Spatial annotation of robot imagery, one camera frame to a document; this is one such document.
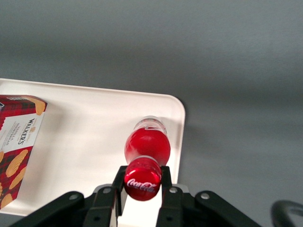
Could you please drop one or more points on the red coke bottle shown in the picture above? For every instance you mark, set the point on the red coke bottle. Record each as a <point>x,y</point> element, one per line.
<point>146,146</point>

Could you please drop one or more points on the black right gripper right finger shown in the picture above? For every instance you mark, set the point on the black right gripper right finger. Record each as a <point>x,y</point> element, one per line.
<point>175,208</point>

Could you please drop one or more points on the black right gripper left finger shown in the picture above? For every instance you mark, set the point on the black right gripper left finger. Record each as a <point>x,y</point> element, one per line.
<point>101,208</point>

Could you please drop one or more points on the red tartan shortbread box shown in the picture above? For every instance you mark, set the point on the red tartan shortbread box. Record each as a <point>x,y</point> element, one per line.
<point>21,146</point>

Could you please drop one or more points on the cream plastic tray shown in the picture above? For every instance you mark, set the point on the cream plastic tray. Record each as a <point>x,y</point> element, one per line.
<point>90,132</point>

